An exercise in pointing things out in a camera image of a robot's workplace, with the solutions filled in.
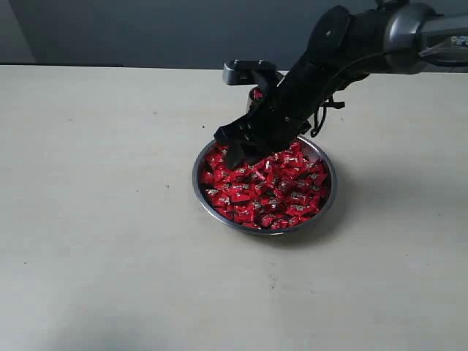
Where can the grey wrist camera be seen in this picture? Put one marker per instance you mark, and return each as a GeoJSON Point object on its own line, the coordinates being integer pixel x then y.
{"type": "Point", "coordinates": [261, 73]}

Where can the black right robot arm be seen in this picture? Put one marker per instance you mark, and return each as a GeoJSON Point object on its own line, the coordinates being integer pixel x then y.
{"type": "Point", "coordinates": [396, 37]}

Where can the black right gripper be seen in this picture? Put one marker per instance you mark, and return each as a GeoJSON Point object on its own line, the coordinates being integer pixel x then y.
{"type": "Point", "coordinates": [293, 108]}

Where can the round steel bowl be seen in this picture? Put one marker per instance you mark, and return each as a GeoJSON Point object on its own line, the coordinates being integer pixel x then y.
{"type": "Point", "coordinates": [329, 190]}

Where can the stainless steel cup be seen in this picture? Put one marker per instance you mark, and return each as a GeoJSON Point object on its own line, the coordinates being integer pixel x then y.
{"type": "Point", "coordinates": [254, 98]}

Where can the pile of red wrapped candies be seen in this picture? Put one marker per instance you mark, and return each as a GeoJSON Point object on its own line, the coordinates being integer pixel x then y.
{"type": "Point", "coordinates": [270, 194]}

